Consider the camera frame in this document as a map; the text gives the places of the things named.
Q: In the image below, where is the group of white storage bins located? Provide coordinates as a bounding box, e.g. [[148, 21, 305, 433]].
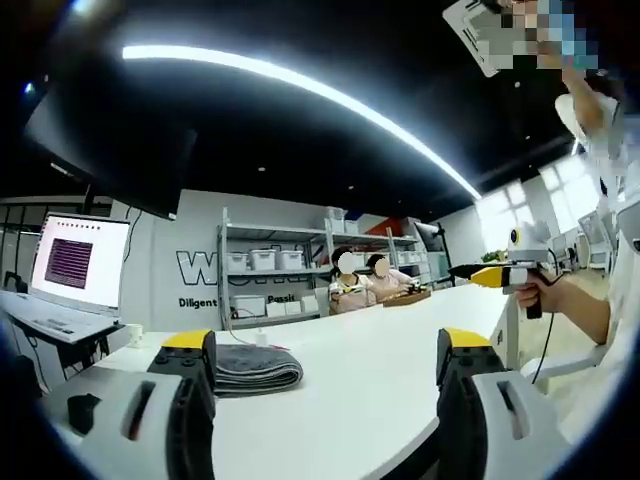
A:
[[227, 207, 431, 319]]

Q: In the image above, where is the white ceiling air conditioner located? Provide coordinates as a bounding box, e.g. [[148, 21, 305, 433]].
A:
[[442, 0, 519, 79]]

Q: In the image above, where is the white office chair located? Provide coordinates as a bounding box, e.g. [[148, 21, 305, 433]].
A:
[[519, 343, 609, 396]]

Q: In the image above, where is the small black object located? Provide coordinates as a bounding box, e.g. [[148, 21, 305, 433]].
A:
[[67, 393, 102, 435]]

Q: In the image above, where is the red charging cable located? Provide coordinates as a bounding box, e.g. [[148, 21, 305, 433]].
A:
[[227, 299, 291, 352]]

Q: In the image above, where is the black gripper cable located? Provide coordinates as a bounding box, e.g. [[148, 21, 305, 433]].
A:
[[530, 247, 562, 386]]

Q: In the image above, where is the person's right hand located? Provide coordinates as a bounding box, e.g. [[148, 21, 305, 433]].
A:
[[514, 277, 564, 321]]

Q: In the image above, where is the large black hanging screen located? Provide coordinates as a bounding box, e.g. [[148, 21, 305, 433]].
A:
[[22, 74, 199, 221]]

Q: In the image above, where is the wooden tray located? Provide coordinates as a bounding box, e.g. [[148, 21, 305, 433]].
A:
[[382, 289, 433, 308]]

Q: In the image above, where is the ceiling light strip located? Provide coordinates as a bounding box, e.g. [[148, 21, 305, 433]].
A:
[[122, 44, 482, 199]]

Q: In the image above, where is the grey towel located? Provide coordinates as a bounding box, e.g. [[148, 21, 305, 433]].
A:
[[212, 343, 306, 399]]

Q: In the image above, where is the grey metal shelf rack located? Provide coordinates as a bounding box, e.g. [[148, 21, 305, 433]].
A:
[[215, 207, 436, 331]]

